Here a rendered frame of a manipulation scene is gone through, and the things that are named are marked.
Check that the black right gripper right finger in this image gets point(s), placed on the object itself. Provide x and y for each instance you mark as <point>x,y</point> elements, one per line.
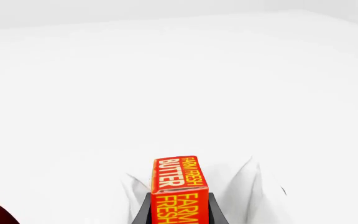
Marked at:
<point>216,211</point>

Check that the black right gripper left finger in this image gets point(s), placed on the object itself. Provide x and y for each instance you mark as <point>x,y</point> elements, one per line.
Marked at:
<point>144,211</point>

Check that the red butter box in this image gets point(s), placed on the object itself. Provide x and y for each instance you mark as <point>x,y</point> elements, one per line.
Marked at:
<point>179,186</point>

